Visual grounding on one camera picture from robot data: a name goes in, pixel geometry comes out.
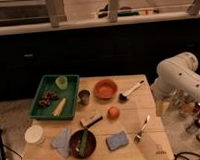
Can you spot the grey crumpled cloth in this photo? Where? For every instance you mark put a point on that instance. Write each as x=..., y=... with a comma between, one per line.
x=61, y=142

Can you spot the orange fruit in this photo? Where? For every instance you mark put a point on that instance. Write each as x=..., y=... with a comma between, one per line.
x=113, y=113

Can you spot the green vegetable stick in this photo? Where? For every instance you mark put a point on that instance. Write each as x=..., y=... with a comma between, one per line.
x=83, y=143

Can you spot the dark brown plate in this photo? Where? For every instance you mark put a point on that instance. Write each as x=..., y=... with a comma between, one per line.
x=75, y=141

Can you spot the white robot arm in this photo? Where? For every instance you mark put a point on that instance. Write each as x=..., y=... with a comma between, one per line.
x=177, y=72

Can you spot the green plastic cup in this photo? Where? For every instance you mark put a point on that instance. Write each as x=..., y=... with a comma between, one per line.
x=62, y=82

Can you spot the white lidded container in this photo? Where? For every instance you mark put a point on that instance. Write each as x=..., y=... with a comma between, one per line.
x=35, y=135

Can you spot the green plastic tray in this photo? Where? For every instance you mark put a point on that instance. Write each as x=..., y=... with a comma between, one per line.
x=53, y=103

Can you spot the small metal cup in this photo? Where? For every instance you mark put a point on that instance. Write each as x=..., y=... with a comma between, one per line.
x=84, y=96

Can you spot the metal fork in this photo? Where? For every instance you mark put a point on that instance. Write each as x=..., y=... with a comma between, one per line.
x=138, y=135

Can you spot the dark grapes bunch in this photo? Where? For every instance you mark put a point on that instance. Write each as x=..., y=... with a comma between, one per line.
x=46, y=98

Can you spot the wooden block brush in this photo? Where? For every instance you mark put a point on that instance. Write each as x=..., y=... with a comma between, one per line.
x=87, y=122

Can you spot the blue sponge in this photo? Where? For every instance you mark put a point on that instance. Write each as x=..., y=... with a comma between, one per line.
x=117, y=141

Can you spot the red bowl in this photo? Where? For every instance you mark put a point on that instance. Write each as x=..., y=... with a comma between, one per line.
x=105, y=89

